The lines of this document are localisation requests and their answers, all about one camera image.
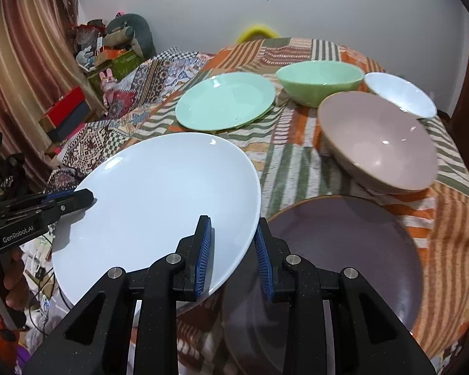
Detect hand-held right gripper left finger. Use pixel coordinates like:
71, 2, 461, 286
23, 215, 214, 375

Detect person's left hand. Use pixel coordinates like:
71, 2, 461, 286
1, 247, 31, 315

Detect pile of cluttered bags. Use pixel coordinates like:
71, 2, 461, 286
67, 19, 111, 72

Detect green plate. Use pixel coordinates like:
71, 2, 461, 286
175, 72, 277, 131

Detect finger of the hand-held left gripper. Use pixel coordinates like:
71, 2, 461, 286
45, 189, 79, 201
37, 188, 95, 223

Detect green bowl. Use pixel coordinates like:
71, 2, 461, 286
275, 60, 364, 108

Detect purple plate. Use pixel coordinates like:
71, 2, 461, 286
223, 195, 423, 375

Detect green cardboard box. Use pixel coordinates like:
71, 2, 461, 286
96, 49, 145, 81

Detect striped patchwork quilt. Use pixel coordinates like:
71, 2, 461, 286
133, 37, 469, 375

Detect red box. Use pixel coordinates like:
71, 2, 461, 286
43, 86, 87, 128

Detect patterned blanket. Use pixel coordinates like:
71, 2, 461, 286
49, 47, 215, 192

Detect yellow round object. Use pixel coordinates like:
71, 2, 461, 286
236, 23, 279, 44

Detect striped brown curtain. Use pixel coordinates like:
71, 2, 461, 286
0, 0, 106, 188

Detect white bowl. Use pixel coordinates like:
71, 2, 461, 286
364, 72, 438, 120

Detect large white plate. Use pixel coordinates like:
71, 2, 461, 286
51, 132, 262, 315

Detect dark blue box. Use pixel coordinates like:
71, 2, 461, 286
47, 103, 92, 142

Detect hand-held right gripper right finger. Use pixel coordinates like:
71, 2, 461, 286
254, 217, 436, 375

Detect grey stuffed toy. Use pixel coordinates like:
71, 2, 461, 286
103, 13, 157, 58

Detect pink bunny toy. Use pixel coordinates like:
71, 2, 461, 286
99, 68, 120, 107

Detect pink bowl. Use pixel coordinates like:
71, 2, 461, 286
317, 91, 439, 196

